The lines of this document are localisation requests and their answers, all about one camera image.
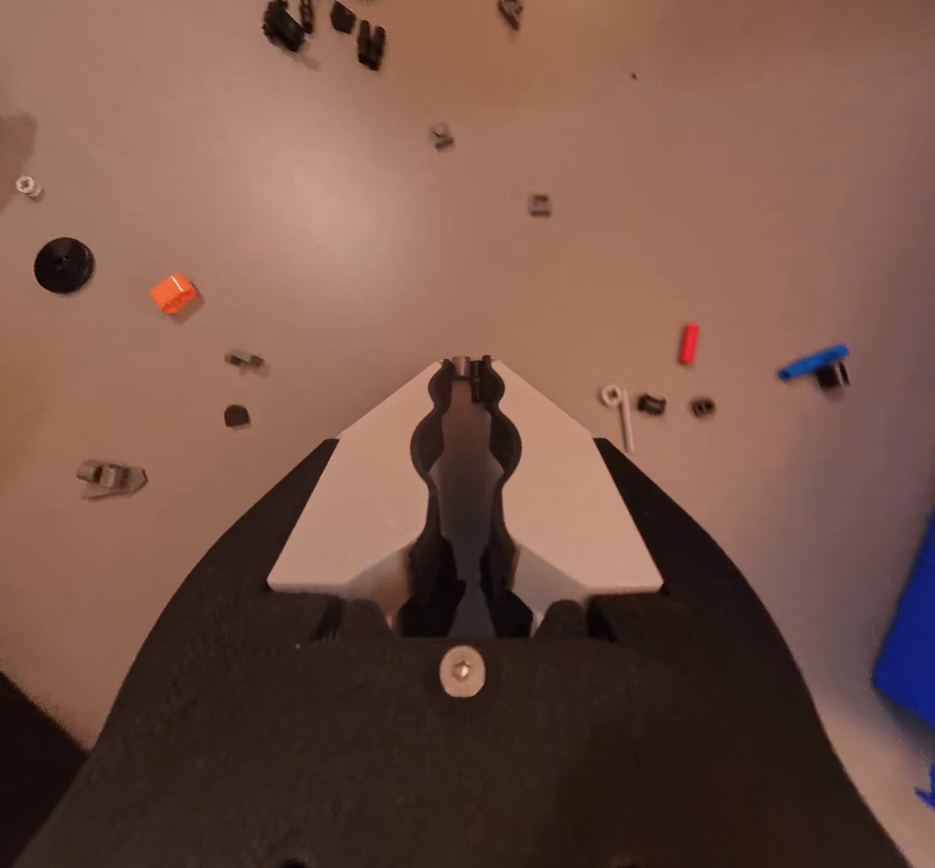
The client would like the black round brick piece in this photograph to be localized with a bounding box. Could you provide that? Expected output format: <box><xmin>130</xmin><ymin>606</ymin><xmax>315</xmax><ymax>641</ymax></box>
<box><xmin>34</xmin><ymin>237</ymin><xmax>96</xmax><ymax>294</ymax></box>

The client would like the light grey axle pin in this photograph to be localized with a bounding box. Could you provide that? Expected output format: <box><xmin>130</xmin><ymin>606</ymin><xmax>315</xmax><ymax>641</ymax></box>
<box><xmin>599</xmin><ymin>385</ymin><xmax>635</xmax><ymax>454</ymax></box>

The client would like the blue plastic bin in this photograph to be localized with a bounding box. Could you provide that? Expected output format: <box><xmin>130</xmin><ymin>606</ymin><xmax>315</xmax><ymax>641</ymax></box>
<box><xmin>873</xmin><ymin>539</ymin><xmax>935</xmax><ymax>811</ymax></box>

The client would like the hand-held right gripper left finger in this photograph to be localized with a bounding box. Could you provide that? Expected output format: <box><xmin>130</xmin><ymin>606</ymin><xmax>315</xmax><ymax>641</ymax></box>
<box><xmin>266</xmin><ymin>359</ymin><xmax>455</xmax><ymax>618</ymax></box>

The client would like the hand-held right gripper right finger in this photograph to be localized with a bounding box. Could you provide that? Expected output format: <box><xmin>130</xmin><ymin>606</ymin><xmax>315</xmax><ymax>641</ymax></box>
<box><xmin>481</xmin><ymin>357</ymin><xmax>665</xmax><ymax>618</ymax></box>

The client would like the small orange brick piece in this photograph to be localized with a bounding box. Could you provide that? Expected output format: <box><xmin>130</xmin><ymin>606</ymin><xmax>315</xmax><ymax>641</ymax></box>
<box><xmin>150</xmin><ymin>274</ymin><xmax>200</xmax><ymax>315</ymax></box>

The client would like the blue brick piece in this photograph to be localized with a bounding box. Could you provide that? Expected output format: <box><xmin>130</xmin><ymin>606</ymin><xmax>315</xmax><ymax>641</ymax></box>
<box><xmin>777</xmin><ymin>344</ymin><xmax>850</xmax><ymax>382</ymax></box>

